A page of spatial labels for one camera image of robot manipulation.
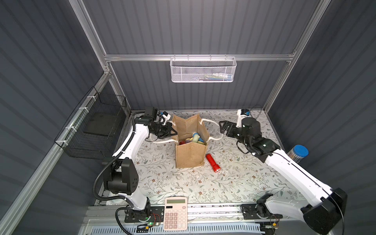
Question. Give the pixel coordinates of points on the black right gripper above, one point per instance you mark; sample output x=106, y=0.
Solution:
x=229, y=128

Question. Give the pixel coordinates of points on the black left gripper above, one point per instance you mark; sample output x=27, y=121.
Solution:
x=164, y=129

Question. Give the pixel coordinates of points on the brown paper tote bag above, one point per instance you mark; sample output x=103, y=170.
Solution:
x=192, y=154

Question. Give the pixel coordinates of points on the blue flashlight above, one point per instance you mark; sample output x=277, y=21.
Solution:
x=200, y=137

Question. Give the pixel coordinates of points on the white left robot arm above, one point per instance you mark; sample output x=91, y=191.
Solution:
x=120, y=177

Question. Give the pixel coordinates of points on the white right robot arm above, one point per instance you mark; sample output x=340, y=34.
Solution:
x=322, y=208

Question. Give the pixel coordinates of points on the blue-lidded cylinder container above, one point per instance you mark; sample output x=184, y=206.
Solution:
x=298, y=152

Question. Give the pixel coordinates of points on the markers in white basket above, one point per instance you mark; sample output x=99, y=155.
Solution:
x=216, y=77

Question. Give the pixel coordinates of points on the pink calculator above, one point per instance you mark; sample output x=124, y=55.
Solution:
x=175, y=214

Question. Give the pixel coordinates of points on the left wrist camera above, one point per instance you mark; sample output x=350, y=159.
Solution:
x=154, y=113

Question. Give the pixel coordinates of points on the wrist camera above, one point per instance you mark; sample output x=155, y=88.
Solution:
x=154, y=113
x=248, y=125

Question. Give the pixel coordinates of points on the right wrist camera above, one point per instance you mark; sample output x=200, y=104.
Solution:
x=248, y=125

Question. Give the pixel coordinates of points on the white wire mesh basket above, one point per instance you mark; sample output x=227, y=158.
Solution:
x=187, y=69

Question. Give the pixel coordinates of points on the black wire basket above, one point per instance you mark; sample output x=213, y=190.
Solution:
x=95, y=129

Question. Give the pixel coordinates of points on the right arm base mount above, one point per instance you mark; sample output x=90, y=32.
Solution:
x=254, y=211

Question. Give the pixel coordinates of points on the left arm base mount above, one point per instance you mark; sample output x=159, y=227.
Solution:
x=150, y=214

